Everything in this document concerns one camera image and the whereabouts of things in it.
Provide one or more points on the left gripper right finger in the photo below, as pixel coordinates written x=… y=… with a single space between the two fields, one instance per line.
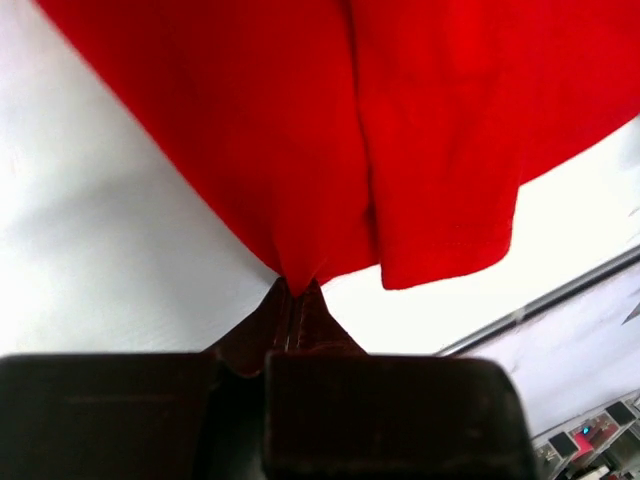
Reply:
x=333 y=411

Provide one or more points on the red t shirt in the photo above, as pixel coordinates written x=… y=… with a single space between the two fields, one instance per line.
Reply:
x=330 y=136

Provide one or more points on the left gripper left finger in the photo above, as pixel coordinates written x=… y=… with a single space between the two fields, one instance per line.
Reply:
x=156 y=415

